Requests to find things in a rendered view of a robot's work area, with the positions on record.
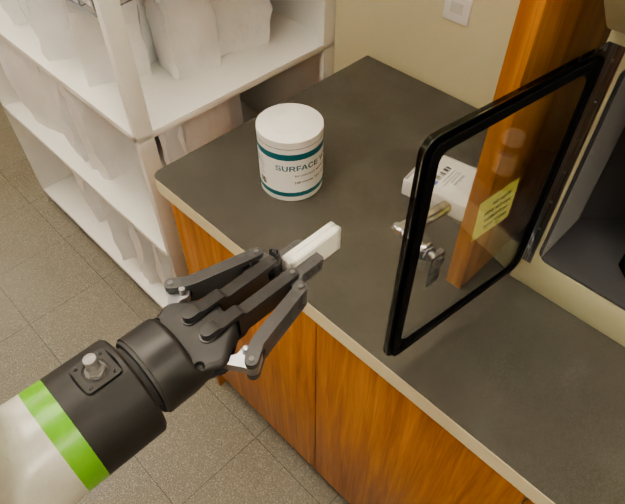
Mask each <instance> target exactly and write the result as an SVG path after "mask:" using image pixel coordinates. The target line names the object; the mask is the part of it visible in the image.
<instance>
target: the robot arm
mask: <svg viewBox="0 0 625 504"><path fill-rule="evenodd" d="M340 240H341V227H339V226H338V225H336V224H335V223H333V222H329V223H328V224H326V225H325V226H323V227H322V228H321V229H319V230H318V231H316V232H315V233H314V234H312V235H311V236H310V237H308V238H307V239H305V240H304V241H303V242H302V241H301V240H300V239H298V240H295V241H293V242H292V243H290V244H289V245H287V246H286V247H285V248H283V249H282V250H280V251H279V250H278V249H276V248H271V249H269V254H266V253H264V252H262V249H261V248H259V247H255V248H252V249H249V250H247V251H245V252H242V253H240V254H238V255H235V256H233V257H231V258H229V259H226V260H224V261H222V262H219V263H217V264H215V265H212V266H210V267H208V268H205V269H203V270H201V271H198V272H196V273H194V274H191V275H189V276H184V277H177V278H170V279H167V280H166V281H165V282H164V287H165V291H166V294H167V305H166V306H165V307H164V308H163V309H162V310H161V312H160V314H159V315H158V316H157V317H156V318H155V319H147V320H145V321H144V322H142V323H141V324H140V325H138V326H137V327H135V328H134V329H132V330H131V331H129V332H128V333H126V334H125V335H123V336H122V337H121V338H119V339H118V340H117V343H116V349H115V348H114V347H113V346H112V345H111V344H110V343H109V342H107V341H105V340H98V341H96V342H95V343H93V344H92V345H90V346H89V347H87V348H86V349H84V350H83V351H81V352H80V353H78V354H77V355H75V356H74V357H72V358H71V359H69V360H68V361H66V362H65V363H63V364H62V365H60V366H59V367H57V368H56V369H54V370H53V371H51V372H50V373H48V374H47V375H45V376H44V377H42V378H41V379H40V380H38V381H37V382H35V383H34V384H32V385H31V386H29V387H28V388H26V389H25V390H23V391H22V392H20V393H19V394H17V395H16V396H14V397H13V398H11V399H9V400H8V401H6V402H5V403H3V404H1V405H0V504H76V503H77V502H78V501H80V500H81V499H82V498H83V497H84V496H85V495H86V494H88V493H89V492H90V491H91V490H93V489H94V488H95V487H96V486H98V485H99V484H100V483H101V482H102V481H104V480H105V479H106V478H107V477H109V476H110V475H111V474H112V473H113V472H115V471H116V470H117V469H118V468H120V467H121V466H122V465H123V464H125V463H126V462H127V461H128V460H129V459H131V458H132V457H133V456H134V455H136V454H137V453H138V452H139V451H141V450H142V449H143V448H144V447H145V446H147V445H148V444H149V443H150V442H152V441H153V440H154V439H155V438H157V437H158V436H159V435H160V434H162V433H163V432H164V431H165V430H166V427H167V422H166V419H165V417H164V415H163V413H162V411H164V412H172V411H174V410H175V409H176V408H177V407H179V406H180V405H181V404H182V403H184V402H185V401H186V400H187V399H189V398H190V397H191V396H192V395H194V394H195V393H196V392H197V391H199V390H200V389H201V387H202V386H203V385H204V384H205V383H206V382H207V381H208V380H210V379H212V378H214V377H218V376H221V375H224V374H225V373H227V372H228V370H231V371H237V372H242V373H246V374H247V378H248V379H250V380H257V379H258V378H259V377H260V375H261V372H262V368H263V365H264V361H265V359H266V357H267V356H268V355H269V353H270V352H271V351H272V349H273V348H274V347H275V345H276V344H277V343H278V342H279V340H280V339H281V338H282V336H283V335H284V334H285V332H286V331H287V330H288V329H289V327H290V326H291V325H292V323H293V322H294V321H295V319H296V318H297V317H298V316H299V314H300V313H301V312H302V310H303V309H304V308H305V306H306V305H307V284H306V283H305V282H306V281H308V280H309V279H310V278H312V277H313V276H314V275H315V274H317V273H318V272H319V271H321V269H322V268H323V260H325V259H326V258H327V257H329V256H330V255H331V254H332V253H334V252H335V251H336V250H338V249H339V248H340ZM281 272H282V274H281ZM201 298H202V299H201ZM198 299H201V300H198ZM195 300H197V301H195ZM274 309H275V310H274ZM273 310H274V311H273ZM272 311H273V312H272ZM270 312H272V313H271V315H270V316H269V317H268V318H267V320H266V321H265V322H264V323H263V325H262V326H261V327H260V328H259V329H258V331H257V332H256V333H255V335H254V336H253V337H252V339H251V341H250V343H249V346H248V345H243V346H242V348H241V349H240V351H239V352H238V353H237V354H234V353H235V350H236V346H237V343H238V340H240V339H241V338H242V337H244V336H245V335H246V334H247V332H248V330H249V329H250V328H251V327H252V326H253V325H255V324H256V323H257V322H259V321H260V320H261V319H263V318H264V317H265V316H266V315H268V314H269V313H270Z"/></svg>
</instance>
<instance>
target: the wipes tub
mask: <svg viewBox="0 0 625 504"><path fill-rule="evenodd" d="M256 137H257V147H258V158H259V168H260V178H261V184H262V187H263V189H264V190H265V191H266V193H268V194H269V195H270V196H272V197H274V198H277V199H280V200H284V201H298V200H302V199H306V198H308V197H310V196H312V195H314V194H315V193H316V192H317V191H318V190H319V189H320V187H321V185H322V178H323V143H324V120H323V117H322V116H321V114H320V113H319V112H318V111H317V110H315V109H314V108H312V107H309V106H307V105H303V104H297V103H284V104H278V105H274V106H272V107H269V108H267V109H265V110H264V111H263V112H261V113H260V114H259V116H258V117H257V119H256Z"/></svg>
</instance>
